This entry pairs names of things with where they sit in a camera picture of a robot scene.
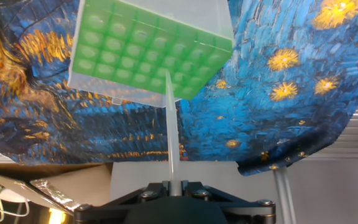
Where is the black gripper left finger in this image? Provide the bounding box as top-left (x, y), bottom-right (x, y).
top-left (73, 180), bottom-right (171, 224)

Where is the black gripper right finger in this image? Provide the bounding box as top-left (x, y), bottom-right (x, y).
top-left (181, 180), bottom-right (277, 224)

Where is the clear large pipette tip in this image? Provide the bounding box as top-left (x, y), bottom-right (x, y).
top-left (164, 70), bottom-right (183, 197)

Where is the translucent tip box green rack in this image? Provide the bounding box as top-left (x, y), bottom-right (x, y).
top-left (67, 0), bottom-right (236, 109)

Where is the brown cardboard box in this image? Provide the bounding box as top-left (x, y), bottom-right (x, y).
top-left (0, 161), bottom-right (114, 208)

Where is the grey metal pole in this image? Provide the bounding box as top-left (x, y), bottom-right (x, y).
top-left (272, 166), bottom-right (298, 224)

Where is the silver foil tape strip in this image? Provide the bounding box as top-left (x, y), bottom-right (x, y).
top-left (0, 169), bottom-right (81, 216)

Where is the starry night painting cloth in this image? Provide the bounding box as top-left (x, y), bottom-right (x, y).
top-left (0, 0), bottom-right (358, 177)

